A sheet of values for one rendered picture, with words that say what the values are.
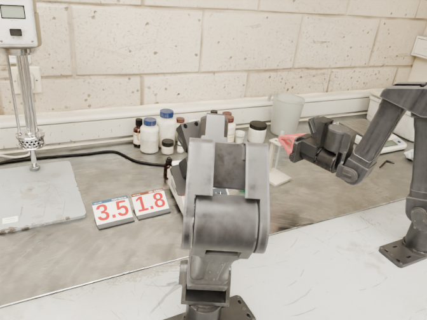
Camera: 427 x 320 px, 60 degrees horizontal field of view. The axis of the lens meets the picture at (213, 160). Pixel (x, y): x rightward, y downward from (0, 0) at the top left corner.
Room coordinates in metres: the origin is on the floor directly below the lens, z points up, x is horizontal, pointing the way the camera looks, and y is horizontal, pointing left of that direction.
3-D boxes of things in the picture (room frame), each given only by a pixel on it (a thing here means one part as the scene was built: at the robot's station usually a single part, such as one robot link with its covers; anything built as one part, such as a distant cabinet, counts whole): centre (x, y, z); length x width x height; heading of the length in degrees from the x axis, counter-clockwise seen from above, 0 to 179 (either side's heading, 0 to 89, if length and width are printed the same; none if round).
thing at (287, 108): (1.46, -0.26, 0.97); 0.18 x 0.13 x 0.15; 43
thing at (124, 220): (0.76, 0.24, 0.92); 0.09 x 0.06 x 0.04; 122
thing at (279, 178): (1.05, -0.20, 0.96); 0.08 x 0.08 x 0.13; 43
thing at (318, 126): (0.97, -0.28, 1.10); 0.07 x 0.06 x 0.11; 133
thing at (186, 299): (0.47, -0.01, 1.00); 0.09 x 0.06 x 0.06; 94
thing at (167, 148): (1.15, 0.16, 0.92); 0.04 x 0.04 x 0.04
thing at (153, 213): (0.81, 0.15, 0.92); 0.09 x 0.06 x 0.04; 122
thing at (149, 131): (1.16, 0.23, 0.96); 0.06 x 0.06 x 0.11
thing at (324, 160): (0.93, -0.32, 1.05); 0.07 x 0.06 x 0.07; 43
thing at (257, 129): (1.33, -0.16, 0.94); 0.07 x 0.07 x 0.07
